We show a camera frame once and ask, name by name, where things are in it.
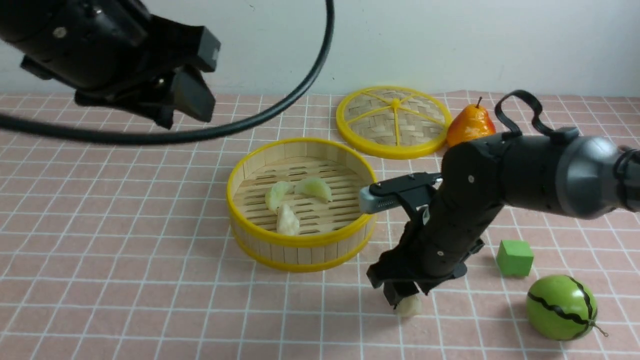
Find green foam cube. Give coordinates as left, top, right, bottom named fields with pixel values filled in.
left=496, top=239, right=535, bottom=278

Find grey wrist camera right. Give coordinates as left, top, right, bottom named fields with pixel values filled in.
left=359, top=172, right=442, bottom=219

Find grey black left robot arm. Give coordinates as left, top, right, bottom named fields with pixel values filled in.
left=0, top=0, right=221, bottom=129

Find green toy watermelon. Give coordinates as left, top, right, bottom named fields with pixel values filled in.
left=525, top=275, right=609, bottom=342

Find cream dumpling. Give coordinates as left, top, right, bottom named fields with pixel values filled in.
left=394, top=294, right=423, bottom=318
left=276, top=203, right=300, bottom=236

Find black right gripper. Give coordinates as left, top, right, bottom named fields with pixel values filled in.
left=366, top=145, right=504, bottom=306

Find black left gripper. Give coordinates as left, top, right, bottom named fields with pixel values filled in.
left=20, top=0, right=221, bottom=130

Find yellow rimmed bamboo steamer lid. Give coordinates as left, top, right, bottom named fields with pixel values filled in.
left=335, top=86, right=453, bottom=160

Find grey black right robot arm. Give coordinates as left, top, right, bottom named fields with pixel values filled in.
left=359, top=89, right=640, bottom=306

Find yellow rimmed bamboo steamer tray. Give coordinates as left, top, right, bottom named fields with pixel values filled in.
left=226, top=137, right=377, bottom=272

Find pale green dumpling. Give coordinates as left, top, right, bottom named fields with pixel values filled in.
left=294, top=177, right=333, bottom=203
left=265, top=181, right=294, bottom=214

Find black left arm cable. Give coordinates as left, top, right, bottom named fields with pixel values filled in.
left=0, top=0, right=335, bottom=146

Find orange yellow toy pear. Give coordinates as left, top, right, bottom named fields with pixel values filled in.
left=446, top=96, right=497, bottom=147

